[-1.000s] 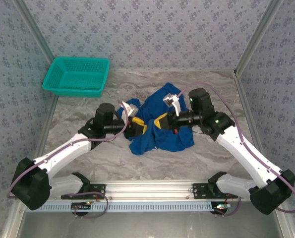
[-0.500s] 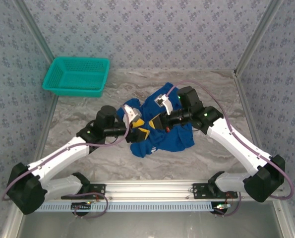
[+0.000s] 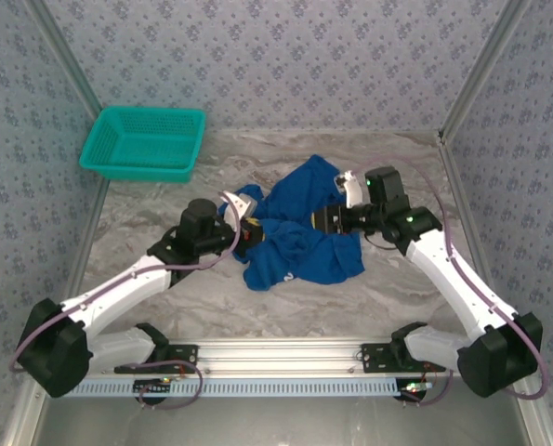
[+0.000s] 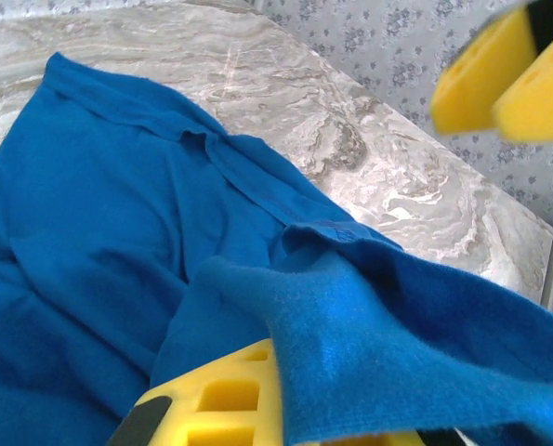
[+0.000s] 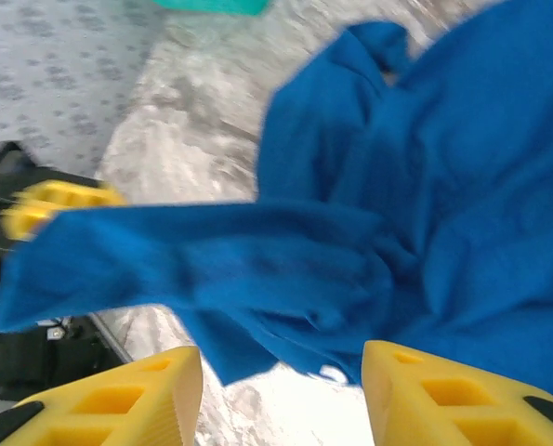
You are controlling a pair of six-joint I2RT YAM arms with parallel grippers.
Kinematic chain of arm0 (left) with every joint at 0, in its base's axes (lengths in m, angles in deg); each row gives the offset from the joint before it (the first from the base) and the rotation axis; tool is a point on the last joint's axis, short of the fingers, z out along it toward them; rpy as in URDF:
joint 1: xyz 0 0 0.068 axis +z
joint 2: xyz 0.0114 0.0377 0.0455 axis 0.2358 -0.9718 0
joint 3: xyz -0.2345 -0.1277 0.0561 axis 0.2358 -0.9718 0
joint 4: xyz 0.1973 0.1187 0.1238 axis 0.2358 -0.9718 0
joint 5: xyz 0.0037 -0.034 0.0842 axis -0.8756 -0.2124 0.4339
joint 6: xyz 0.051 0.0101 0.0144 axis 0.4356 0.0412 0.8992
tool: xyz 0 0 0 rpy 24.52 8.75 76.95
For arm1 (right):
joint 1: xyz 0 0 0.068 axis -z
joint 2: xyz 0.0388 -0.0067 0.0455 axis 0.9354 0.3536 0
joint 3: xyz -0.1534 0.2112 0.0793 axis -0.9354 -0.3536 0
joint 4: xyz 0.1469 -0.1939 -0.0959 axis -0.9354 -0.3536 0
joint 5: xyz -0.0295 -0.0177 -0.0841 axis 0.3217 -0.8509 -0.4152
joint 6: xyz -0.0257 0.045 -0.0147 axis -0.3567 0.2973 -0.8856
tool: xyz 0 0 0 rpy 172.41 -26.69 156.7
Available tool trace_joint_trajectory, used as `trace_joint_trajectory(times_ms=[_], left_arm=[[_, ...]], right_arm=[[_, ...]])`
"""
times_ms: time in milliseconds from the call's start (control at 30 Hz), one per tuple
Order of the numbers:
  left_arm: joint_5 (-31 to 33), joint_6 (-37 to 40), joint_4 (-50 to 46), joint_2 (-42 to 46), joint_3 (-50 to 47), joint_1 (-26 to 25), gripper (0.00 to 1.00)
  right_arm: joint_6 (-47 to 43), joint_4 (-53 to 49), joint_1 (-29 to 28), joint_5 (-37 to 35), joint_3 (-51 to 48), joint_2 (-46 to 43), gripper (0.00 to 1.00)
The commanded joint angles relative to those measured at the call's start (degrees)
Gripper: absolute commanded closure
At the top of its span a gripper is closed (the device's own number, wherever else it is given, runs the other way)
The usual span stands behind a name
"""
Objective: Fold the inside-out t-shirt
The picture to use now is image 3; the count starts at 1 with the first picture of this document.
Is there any blue printed t-shirt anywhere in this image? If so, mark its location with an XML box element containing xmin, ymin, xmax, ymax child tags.
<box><xmin>217</xmin><ymin>154</ymin><xmax>366</xmax><ymax>293</ymax></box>

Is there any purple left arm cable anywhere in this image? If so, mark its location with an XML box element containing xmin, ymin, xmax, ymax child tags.
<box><xmin>7</xmin><ymin>190</ymin><xmax>241</xmax><ymax>411</ymax></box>

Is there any aluminium upright frame post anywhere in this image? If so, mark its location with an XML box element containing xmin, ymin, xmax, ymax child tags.
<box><xmin>438</xmin><ymin>0</ymin><xmax>535</xmax><ymax>145</ymax></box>
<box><xmin>24</xmin><ymin>0</ymin><xmax>112</xmax><ymax>185</ymax></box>

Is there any teal plastic basket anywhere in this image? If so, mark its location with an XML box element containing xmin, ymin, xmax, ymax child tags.
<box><xmin>79</xmin><ymin>106</ymin><xmax>207</xmax><ymax>184</ymax></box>

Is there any grey metal panel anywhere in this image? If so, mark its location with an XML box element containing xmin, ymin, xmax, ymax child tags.
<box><xmin>4</xmin><ymin>374</ymin><xmax>553</xmax><ymax>446</ymax></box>

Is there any small black controller board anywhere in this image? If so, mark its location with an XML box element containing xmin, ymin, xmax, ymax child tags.
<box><xmin>133</xmin><ymin>378</ymin><xmax>173</xmax><ymax>397</ymax></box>
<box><xmin>399</xmin><ymin>378</ymin><xmax>433</xmax><ymax>401</ymax></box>

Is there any slotted pale cable duct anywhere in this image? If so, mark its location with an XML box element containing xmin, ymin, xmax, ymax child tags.
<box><xmin>64</xmin><ymin>376</ymin><xmax>407</xmax><ymax>399</ymax></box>

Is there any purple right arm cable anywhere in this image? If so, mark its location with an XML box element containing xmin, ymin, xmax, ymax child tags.
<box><xmin>359</xmin><ymin>155</ymin><xmax>550</xmax><ymax>408</ymax></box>

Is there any aluminium table side rail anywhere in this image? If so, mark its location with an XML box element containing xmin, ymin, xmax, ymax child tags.
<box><xmin>438</xmin><ymin>134</ymin><xmax>514</xmax><ymax>317</ymax></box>
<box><xmin>64</xmin><ymin>178</ymin><xmax>112</xmax><ymax>303</ymax></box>

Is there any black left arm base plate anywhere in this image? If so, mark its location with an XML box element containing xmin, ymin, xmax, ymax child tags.
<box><xmin>113</xmin><ymin>343</ymin><xmax>199</xmax><ymax>374</ymax></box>

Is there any long aluminium mounting rail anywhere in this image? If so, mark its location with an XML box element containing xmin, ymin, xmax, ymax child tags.
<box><xmin>85</xmin><ymin>338</ymin><xmax>463</xmax><ymax>375</ymax></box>

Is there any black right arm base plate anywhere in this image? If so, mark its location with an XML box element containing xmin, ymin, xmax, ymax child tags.
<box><xmin>361</xmin><ymin>342</ymin><xmax>447</xmax><ymax>374</ymax></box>

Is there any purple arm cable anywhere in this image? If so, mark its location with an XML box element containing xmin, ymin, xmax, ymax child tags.
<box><xmin>359</xmin><ymin>155</ymin><xmax>550</xmax><ymax>408</ymax></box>
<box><xmin>7</xmin><ymin>190</ymin><xmax>241</xmax><ymax>411</ymax></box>

